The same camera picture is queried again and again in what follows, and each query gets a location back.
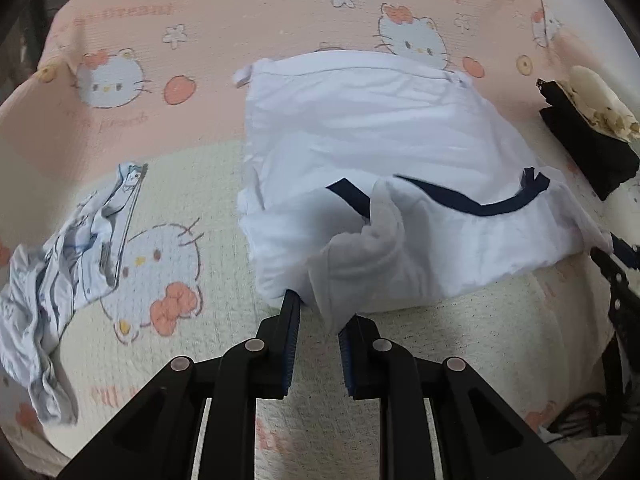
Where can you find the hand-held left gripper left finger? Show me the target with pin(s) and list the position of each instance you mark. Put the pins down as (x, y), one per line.
(290, 355)

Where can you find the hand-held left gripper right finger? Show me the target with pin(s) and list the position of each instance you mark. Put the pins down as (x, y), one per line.
(346, 360)

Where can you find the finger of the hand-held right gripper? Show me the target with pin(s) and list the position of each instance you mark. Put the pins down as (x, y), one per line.
(617, 285)
(627, 251)

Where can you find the white shirt with navy trim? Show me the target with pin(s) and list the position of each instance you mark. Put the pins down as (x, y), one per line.
(375, 135)

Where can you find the black folded garment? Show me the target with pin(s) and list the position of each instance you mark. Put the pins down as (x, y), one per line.
(590, 155)

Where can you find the cream folded garment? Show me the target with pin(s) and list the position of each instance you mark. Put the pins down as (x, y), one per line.
(600, 105)

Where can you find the light blue printed garment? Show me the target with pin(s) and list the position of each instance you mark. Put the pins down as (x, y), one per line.
(65, 260)

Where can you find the pink cat print blanket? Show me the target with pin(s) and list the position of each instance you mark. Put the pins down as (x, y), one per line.
(225, 110)

